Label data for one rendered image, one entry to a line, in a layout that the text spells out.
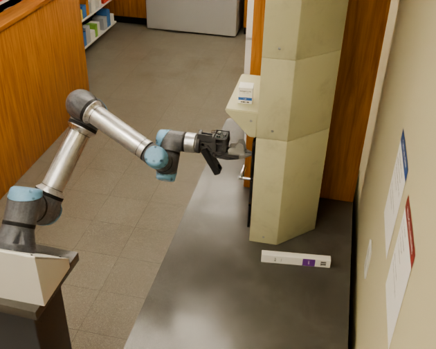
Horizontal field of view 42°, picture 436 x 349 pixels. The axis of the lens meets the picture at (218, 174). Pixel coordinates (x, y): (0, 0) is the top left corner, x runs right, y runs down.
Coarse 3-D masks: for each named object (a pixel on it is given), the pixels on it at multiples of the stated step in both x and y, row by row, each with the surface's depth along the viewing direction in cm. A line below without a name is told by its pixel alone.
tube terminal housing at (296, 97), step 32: (288, 64) 182; (320, 64) 188; (288, 96) 188; (320, 96) 195; (288, 128) 194; (320, 128) 204; (256, 160) 204; (288, 160) 202; (320, 160) 212; (256, 192) 211; (288, 192) 211; (256, 224) 220; (288, 224) 221
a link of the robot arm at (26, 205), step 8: (16, 192) 199; (24, 192) 199; (32, 192) 200; (40, 192) 203; (8, 200) 200; (16, 200) 198; (24, 200) 198; (32, 200) 200; (40, 200) 204; (8, 208) 199; (16, 208) 198; (24, 208) 198; (32, 208) 200; (40, 208) 205; (8, 216) 198; (16, 216) 197; (24, 216) 198; (32, 216) 200; (40, 216) 207
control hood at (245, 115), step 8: (240, 80) 216; (248, 80) 216; (256, 80) 216; (256, 88) 210; (232, 96) 204; (256, 96) 204; (232, 104) 199; (240, 104) 199; (248, 104) 199; (256, 104) 199; (232, 112) 196; (240, 112) 195; (248, 112) 194; (256, 112) 194; (240, 120) 197; (248, 120) 196; (256, 120) 195; (248, 128) 198; (256, 128) 197
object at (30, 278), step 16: (0, 256) 185; (16, 256) 183; (32, 256) 182; (48, 256) 196; (0, 272) 189; (16, 272) 187; (32, 272) 185; (48, 272) 193; (64, 272) 206; (0, 288) 193; (16, 288) 192; (32, 288) 190; (48, 288) 195
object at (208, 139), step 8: (200, 136) 207; (208, 136) 206; (216, 136) 206; (224, 136) 206; (200, 144) 209; (208, 144) 208; (216, 144) 206; (224, 144) 204; (216, 152) 207; (224, 152) 207
